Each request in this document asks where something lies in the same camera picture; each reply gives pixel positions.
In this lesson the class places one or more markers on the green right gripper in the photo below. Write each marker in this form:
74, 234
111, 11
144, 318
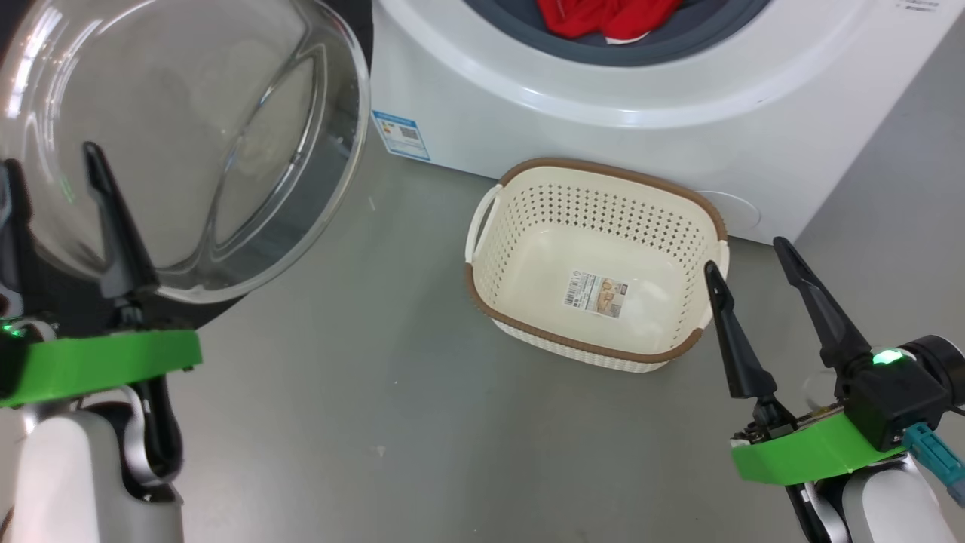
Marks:
814, 452

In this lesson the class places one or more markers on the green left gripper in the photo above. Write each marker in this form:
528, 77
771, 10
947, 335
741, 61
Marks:
98, 362

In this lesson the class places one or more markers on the black-rimmed glass washer door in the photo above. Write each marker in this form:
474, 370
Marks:
188, 113

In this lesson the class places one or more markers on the white cloth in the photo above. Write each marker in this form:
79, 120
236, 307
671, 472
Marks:
626, 38

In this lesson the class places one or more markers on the red cloth garment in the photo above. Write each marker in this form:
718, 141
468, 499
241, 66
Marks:
588, 15

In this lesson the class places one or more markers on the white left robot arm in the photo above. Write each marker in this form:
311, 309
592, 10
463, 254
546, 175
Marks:
68, 483

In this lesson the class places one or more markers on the product label sticker with barcode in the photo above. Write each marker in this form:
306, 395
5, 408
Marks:
595, 296

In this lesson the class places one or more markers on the white front-load washing machine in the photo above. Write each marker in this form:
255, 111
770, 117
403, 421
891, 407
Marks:
754, 143

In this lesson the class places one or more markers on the cream basket with brown rim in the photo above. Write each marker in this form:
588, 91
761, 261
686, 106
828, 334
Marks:
543, 256

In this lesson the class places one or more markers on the round white filter cover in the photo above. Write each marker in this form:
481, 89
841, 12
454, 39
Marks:
742, 219

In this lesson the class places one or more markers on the blue energy label sticker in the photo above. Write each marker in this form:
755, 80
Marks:
401, 136

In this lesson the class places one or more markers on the printed warning text label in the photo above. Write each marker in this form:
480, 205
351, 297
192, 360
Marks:
923, 4

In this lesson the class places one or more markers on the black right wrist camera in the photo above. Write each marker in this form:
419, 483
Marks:
897, 400

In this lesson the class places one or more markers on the teal right camera connector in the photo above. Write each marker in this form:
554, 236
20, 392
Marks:
935, 460

